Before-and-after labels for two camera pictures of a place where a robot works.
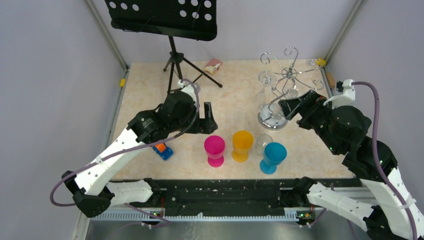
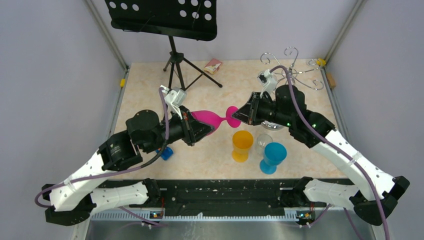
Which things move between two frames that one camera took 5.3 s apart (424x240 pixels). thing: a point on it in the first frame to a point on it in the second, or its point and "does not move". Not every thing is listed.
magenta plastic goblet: (214, 147) to (214, 120)
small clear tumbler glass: (261, 141) does not move
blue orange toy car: (165, 152) does not move
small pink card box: (212, 66) does not move
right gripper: (305, 106) to (249, 113)
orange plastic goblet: (242, 140) does not move
